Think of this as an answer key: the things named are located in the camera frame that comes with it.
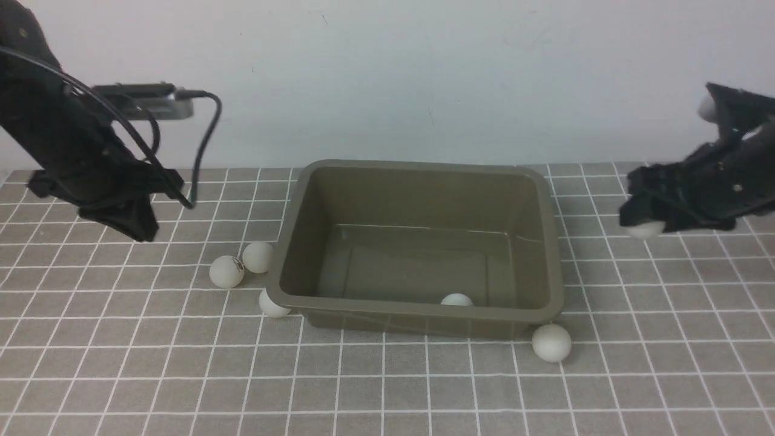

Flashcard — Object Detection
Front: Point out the white ball with logo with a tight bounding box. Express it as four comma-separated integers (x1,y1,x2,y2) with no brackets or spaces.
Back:
440,293,474,306

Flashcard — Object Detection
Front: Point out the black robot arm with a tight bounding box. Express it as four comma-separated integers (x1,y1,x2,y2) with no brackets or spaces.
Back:
618,122,774,234
1,1,167,242

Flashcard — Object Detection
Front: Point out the olive green plastic bin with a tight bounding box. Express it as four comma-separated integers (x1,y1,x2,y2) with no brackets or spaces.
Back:
266,160,566,340

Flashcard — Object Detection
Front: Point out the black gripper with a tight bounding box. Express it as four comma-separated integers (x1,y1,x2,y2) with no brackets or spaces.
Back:
27,136,183,242
618,145,767,234

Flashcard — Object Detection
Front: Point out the grey checked tablecloth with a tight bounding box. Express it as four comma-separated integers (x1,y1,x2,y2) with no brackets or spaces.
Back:
1,162,774,435

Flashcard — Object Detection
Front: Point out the white table-tennis ball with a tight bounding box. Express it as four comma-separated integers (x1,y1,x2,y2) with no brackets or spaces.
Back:
242,241,274,275
531,323,572,363
259,289,291,318
622,221,666,240
208,255,245,289

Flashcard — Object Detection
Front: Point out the black camera cable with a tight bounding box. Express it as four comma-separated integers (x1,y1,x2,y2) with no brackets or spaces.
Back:
0,45,222,210

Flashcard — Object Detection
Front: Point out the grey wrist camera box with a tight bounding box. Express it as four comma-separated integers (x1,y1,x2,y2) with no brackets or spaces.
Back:
93,83,194,121

